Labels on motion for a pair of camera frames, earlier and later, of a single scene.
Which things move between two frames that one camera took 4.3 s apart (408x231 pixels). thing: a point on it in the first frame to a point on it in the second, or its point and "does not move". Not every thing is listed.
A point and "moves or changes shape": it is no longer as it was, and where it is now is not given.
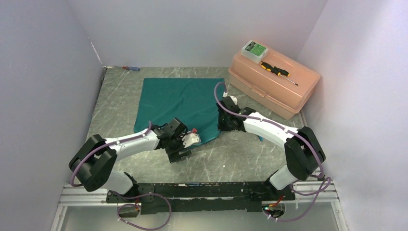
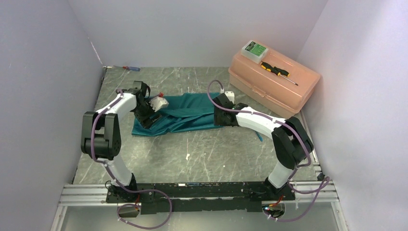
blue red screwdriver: [136, 69] does not move
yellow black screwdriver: [277, 71] does not move
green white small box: [254, 51] does not move
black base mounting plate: [200, 197] does not move
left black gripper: [173, 154] to [146, 121]
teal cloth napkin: [193, 101] moves or changes shape
